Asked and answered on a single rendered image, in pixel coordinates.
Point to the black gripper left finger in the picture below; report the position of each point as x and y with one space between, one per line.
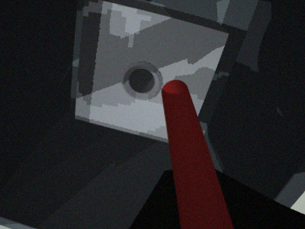
160 210

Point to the dark red peg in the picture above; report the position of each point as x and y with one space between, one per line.
199 195

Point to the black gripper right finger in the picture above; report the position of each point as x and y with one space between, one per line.
251 210

